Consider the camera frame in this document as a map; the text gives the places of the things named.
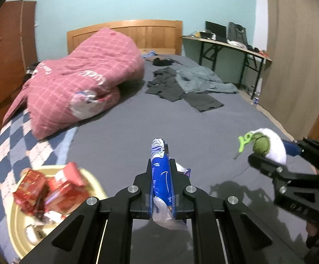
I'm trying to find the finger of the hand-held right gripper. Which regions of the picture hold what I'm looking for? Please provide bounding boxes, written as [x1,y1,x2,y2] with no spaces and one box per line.
[283,137,319,171]
[247,153,289,180]

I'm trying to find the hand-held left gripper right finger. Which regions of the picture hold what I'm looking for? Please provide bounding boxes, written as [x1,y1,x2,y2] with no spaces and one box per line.
[169,158,306,264]

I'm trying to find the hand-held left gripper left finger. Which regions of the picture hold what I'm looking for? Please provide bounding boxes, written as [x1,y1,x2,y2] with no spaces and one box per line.
[19,158,153,264]

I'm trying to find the white green plush toy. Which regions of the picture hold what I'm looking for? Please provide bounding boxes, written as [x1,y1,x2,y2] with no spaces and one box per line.
[233,128,287,163]

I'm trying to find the blue white plastic packet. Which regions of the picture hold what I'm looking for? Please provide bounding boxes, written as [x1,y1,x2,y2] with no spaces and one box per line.
[150,138,191,231]

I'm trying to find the yellow plastic basin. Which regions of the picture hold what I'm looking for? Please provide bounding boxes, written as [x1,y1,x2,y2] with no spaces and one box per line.
[9,165,108,257]

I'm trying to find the grey bed sheet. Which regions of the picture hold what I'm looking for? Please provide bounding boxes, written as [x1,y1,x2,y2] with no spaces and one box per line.
[66,53,318,264]

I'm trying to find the dark grey clothes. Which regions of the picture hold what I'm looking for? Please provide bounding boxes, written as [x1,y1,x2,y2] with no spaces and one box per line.
[145,67,224,113]

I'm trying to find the brown wooden door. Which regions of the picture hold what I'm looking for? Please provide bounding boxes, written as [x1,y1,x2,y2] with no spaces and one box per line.
[258,0,319,143]

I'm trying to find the blue grey jeans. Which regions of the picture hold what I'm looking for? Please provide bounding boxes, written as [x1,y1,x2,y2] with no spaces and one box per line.
[176,65,238,94]

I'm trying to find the shiny red gold box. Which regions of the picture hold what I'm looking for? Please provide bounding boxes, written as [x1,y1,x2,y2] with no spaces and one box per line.
[13,169,50,215]

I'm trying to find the small white container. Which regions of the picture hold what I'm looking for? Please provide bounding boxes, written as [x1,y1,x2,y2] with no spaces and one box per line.
[25,224,43,245]

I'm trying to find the wooden folding desk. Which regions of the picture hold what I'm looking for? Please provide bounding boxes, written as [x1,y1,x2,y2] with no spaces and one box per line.
[182,34,273,99]

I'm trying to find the black garment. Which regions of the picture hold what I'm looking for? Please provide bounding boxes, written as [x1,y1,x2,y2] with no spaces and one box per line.
[152,57,174,67]

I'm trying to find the black bag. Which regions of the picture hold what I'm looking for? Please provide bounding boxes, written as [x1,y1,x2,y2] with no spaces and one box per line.
[226,22,248,44]

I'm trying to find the pink checked quilt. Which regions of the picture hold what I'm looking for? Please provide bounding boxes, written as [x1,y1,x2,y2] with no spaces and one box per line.
[2,28,146,140]

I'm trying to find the black laptop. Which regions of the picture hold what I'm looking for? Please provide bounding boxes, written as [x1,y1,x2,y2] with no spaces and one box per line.
[205,20,227,39]

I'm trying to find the blue white checkered blanket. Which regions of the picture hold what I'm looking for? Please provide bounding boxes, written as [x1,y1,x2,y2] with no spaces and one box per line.
[0,107,79,242]

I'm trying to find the wooden headboard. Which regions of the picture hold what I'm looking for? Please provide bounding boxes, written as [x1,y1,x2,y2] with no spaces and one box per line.
[67,20,183,57]

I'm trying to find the dark cloth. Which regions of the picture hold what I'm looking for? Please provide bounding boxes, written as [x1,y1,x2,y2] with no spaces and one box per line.
[24,62,40,81]

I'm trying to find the wooden wardrobe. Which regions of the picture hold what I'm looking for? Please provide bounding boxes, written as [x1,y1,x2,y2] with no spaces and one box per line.
[0,0,39,135]

